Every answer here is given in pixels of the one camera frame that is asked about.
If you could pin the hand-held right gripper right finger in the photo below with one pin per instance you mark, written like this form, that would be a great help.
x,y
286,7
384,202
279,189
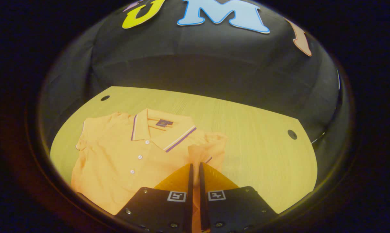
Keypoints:
x,y
203,200

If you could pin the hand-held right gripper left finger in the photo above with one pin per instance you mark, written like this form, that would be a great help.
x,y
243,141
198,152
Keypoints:
x,y
189,200

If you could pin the orange polo T-shirt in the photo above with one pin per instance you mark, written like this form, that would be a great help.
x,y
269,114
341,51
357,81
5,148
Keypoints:
x,y
117,161

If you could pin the black backdrop cloth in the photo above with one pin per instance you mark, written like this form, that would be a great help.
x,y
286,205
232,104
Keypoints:
x,y
198,61

